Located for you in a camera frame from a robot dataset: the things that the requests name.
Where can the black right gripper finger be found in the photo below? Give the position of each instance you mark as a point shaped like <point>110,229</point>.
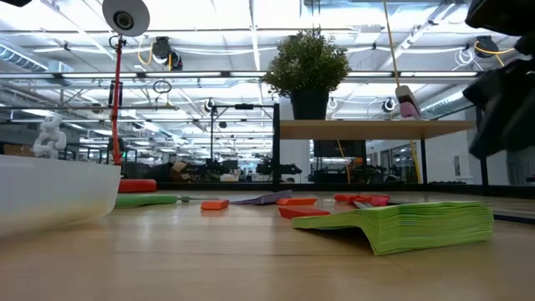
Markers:
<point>505,129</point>

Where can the green sticky note pad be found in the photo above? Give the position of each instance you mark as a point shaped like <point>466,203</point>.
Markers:
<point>434,226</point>

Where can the red eraser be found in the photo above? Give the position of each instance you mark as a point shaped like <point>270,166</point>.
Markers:
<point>303,212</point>

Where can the orange eraser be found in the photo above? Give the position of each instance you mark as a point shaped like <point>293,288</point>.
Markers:
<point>297,201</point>
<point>214,205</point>

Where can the pale blue sticky note pad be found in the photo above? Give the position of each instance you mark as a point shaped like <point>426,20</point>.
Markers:
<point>267,197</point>

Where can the green marker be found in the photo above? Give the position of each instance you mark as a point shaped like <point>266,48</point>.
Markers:
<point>142,200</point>

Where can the clear plastic box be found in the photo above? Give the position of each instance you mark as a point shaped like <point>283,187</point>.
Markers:
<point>50,196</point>

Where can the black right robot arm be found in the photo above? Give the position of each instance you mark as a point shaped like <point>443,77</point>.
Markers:
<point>501,16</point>

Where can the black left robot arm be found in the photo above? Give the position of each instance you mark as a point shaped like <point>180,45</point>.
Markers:
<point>12,2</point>

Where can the wooden shelf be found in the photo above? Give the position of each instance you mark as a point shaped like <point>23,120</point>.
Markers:
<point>376,129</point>

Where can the black monitor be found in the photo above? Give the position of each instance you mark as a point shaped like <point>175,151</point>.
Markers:
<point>338,148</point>

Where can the green potted plant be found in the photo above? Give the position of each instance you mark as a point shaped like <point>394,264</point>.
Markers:
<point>307,62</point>

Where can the cardboard box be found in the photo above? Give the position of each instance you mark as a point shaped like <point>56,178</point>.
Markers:
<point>16,150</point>
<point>179,171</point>

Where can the red desk lamp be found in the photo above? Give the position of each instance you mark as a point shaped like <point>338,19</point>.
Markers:
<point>125,16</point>

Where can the white robot figure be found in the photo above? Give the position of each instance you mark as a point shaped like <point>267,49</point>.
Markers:
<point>50,140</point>

